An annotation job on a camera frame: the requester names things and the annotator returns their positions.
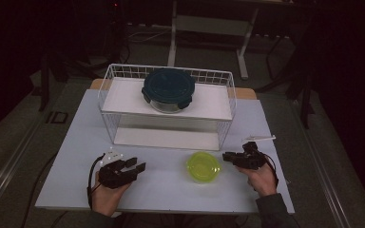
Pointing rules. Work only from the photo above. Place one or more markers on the dark metal stand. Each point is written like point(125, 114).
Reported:
point(44, 82)

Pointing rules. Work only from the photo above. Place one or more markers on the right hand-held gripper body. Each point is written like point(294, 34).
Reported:
point(250, 156)

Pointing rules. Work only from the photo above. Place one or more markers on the white desk frame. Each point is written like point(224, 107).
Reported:
point(209, 28)

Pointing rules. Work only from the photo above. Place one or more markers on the yellow-green plastic bowl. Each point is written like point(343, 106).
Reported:
point(203, 167)

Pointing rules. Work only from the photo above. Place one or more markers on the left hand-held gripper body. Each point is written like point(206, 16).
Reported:
point(114, 172)

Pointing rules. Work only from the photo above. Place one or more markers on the black floor socket box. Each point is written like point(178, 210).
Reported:
point(57, 117)

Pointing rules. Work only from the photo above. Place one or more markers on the person's right hand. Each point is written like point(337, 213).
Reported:
point(261, 182)

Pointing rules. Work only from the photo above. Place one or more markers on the metal floor rail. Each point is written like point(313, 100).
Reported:
point(9, 164)
point(323, 158)

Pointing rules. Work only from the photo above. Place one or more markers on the person's left hand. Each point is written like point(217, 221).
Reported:
point(106, 198)

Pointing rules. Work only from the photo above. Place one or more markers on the glass container with dark lid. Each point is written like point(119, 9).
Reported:
point(168, 88)

